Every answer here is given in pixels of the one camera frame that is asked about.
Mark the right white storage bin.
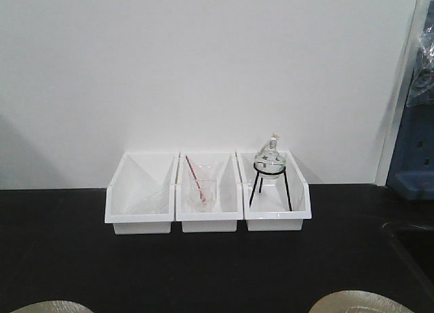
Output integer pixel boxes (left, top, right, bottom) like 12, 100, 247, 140
235, 150, 312, 231

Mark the left white storage bin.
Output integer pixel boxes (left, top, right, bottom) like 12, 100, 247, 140
104, 152, 179, 235

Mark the middle white storage bin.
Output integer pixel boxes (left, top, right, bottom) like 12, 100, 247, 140
175, 152, 243, 233

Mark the black wire tripod stand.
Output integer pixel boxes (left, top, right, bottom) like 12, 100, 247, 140
249, 162, 293, 211

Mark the red glass stirring rod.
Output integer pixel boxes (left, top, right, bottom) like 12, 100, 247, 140
184, 155, 207, 205

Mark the white storage bin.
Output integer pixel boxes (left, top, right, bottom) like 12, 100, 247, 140
175, 152, 243, 233
104, 152, 179, 235
235, 150, 312, 231

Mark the plastic bag of pegs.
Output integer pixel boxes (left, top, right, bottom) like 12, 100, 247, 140
406, 18, 433, 107

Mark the black lab sink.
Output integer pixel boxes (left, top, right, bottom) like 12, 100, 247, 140
381, 222, 433, 300

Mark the glass alcohol lamp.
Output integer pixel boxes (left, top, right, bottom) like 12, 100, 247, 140
254, 133, 286, 180

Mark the beige round plate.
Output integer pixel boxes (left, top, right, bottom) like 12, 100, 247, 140
309, 290, 433, 313
12, 300, 93, 313

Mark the clear glass beaker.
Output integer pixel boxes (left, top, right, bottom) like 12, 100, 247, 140
189, 165, 217, 213

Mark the grey pegboard drying rack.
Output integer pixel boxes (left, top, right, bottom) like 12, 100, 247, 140
386, 48, 434, 201

